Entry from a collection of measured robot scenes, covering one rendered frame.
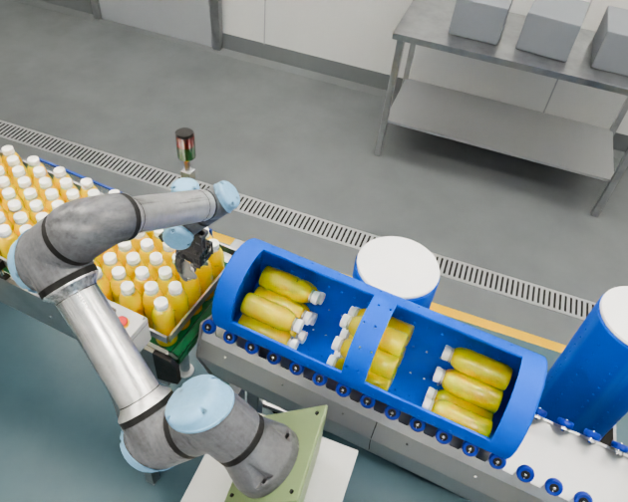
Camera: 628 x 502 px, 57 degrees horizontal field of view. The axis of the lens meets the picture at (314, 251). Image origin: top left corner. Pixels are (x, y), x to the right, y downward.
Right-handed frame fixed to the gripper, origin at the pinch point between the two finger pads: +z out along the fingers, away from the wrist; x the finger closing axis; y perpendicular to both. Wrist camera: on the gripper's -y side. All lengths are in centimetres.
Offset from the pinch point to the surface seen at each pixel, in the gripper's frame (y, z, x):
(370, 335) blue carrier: 60, -13, -5
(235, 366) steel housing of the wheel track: 22.5, 21.0, -10.2
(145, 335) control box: 1.3, 3.1, -23.4
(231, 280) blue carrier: 19.1, -12.8, -5.7
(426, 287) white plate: 66, 4, 35
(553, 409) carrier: 124, 52, 47
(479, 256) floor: 80, 107, 172
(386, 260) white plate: 51, 4, 39
